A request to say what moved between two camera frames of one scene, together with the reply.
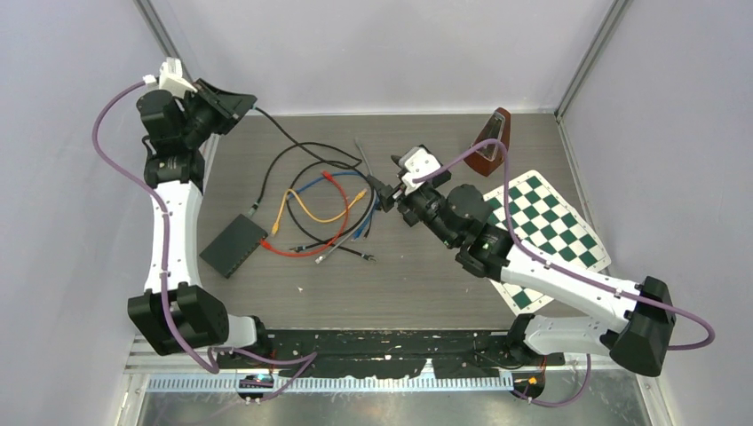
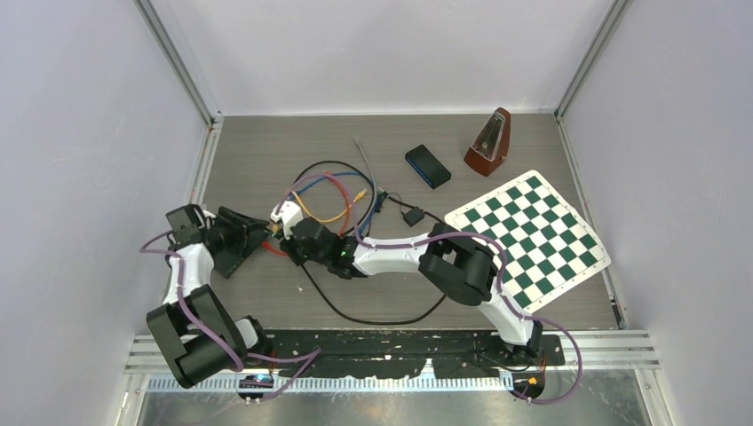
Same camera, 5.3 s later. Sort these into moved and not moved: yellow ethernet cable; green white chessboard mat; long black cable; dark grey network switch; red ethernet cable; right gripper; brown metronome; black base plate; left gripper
Moved: left gripper; long black cable; right gripper
Not moved: green white chessboard mat; brown metronome; red ethernet cable; dark grey network switch; black base plate; yellow ethernet cable
